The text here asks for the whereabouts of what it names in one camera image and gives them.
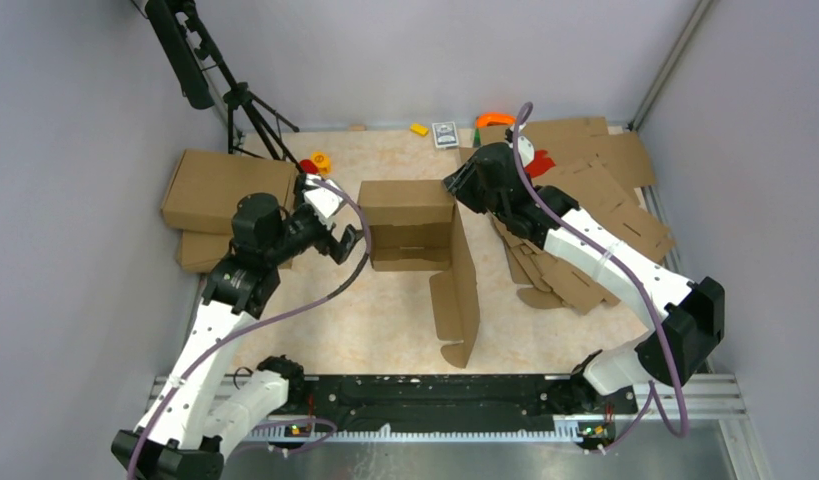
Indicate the red yellow toy spool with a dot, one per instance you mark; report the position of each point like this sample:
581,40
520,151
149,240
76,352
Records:
318,162

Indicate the black camera tripod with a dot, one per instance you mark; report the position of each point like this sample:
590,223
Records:
207,82

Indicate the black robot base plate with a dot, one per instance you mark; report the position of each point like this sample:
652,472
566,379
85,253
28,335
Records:
461,403

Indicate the folded brown cardboard box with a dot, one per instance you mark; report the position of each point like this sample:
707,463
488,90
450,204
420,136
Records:
206,187

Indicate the red plastic sheet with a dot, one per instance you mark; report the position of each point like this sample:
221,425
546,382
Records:
539,165

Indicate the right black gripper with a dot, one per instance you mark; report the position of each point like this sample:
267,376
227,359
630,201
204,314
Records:
458,185

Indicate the small yellow block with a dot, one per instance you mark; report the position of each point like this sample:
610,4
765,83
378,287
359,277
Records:
419,129

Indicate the orange plastic ring toy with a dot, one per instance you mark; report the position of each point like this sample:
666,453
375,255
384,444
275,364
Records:
490,119

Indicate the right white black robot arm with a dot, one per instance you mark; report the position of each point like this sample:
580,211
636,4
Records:
685,318

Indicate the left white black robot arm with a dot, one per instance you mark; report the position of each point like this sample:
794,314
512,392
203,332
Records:
184,434

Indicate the lower folded cardboard box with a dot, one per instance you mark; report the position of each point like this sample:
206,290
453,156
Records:
200,252

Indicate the brown cardboard box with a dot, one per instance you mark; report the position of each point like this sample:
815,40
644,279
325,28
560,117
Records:
206,187
416,226

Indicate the blue playing card deck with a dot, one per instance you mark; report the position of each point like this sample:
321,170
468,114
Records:
445,135

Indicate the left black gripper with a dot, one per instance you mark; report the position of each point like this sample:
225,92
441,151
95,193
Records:
328,242

